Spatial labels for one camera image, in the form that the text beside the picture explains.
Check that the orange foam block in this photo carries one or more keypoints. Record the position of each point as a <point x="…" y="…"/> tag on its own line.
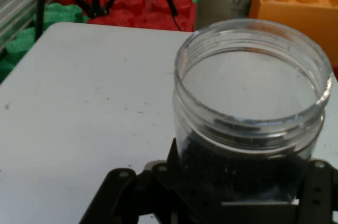
<point x="295" y="15"/>

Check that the clear plastic jar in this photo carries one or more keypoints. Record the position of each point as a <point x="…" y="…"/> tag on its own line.
<point x="251" y="81"/>

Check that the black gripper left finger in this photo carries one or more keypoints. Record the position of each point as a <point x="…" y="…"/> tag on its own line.
<point x="163" y="181"/>

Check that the black seeds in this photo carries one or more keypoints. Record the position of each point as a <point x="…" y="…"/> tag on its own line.
<point x="237" y="171"/>

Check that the aluminium wall rail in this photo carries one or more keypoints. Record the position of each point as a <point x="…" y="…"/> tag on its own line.
<point x="16" y="10"/>

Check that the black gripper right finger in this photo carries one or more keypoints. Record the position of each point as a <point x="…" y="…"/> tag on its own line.
<point x="319" y="195"/>

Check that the red foam blocks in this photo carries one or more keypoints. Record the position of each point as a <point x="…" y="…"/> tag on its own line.
<point x="126" y="10"/>

